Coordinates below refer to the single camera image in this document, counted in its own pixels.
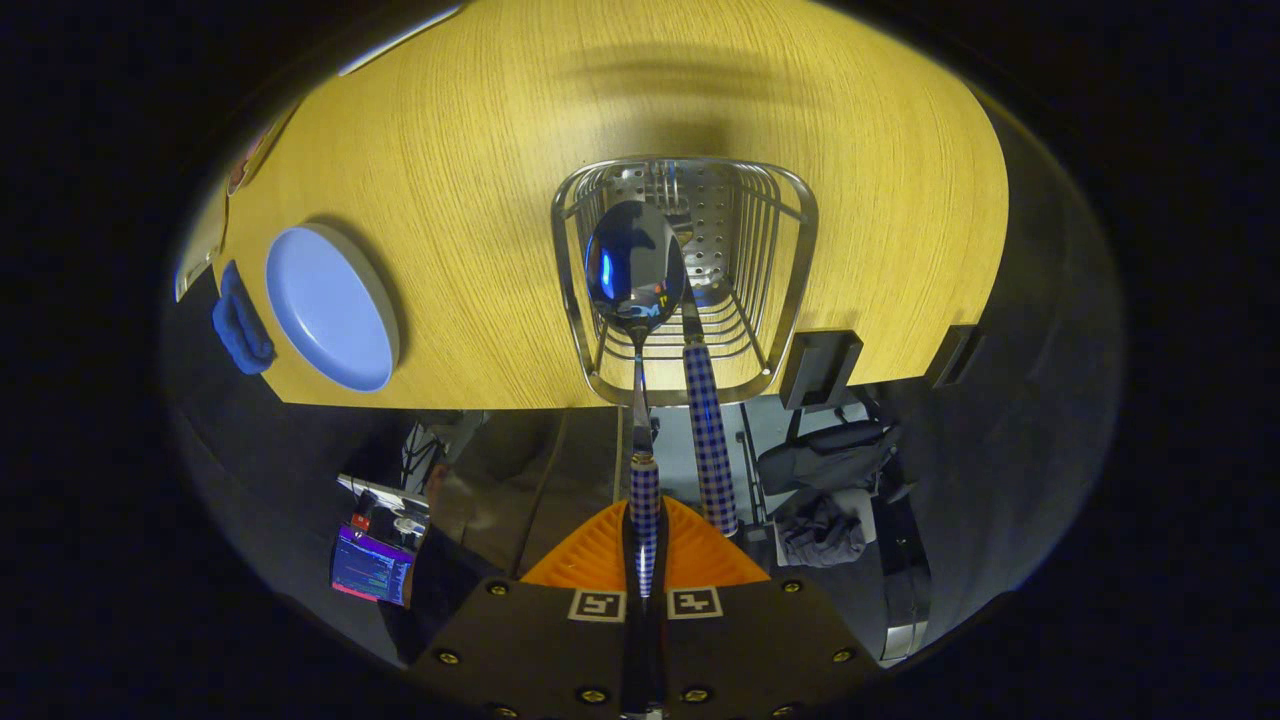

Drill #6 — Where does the plate of food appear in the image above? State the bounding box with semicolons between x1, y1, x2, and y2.
226;105;301;196

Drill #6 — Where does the checkered handle fork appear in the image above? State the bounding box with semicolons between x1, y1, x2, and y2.
668;210;740;539

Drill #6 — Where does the crumpled grey cloth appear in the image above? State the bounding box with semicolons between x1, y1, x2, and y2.
775;490;869;569

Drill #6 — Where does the white side desk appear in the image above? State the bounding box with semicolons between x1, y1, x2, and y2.
337;473;433;521

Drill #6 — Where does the black office chair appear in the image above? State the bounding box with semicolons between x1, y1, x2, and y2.
757;420;901;497

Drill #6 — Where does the laptop with lit screen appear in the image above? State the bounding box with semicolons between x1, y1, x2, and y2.
331;525;416;607

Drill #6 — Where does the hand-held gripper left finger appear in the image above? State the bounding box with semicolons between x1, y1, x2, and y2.
410;498;641;720

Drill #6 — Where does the blue round plate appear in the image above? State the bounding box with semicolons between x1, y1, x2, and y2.
264;222;402;393

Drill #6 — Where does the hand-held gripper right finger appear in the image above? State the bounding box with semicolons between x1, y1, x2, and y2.
650;498;883;720

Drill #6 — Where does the metal wire basket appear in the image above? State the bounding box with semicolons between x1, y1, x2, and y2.
551;155;820;407

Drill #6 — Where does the checkered handle spoon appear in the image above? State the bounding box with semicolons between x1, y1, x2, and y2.
584;200;689;601

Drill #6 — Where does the blue folded cloth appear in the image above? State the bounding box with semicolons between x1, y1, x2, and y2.
211;260;276;376

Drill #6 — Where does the black table bracket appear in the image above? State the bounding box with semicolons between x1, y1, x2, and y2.
925;324;986;389
779;330;864;412

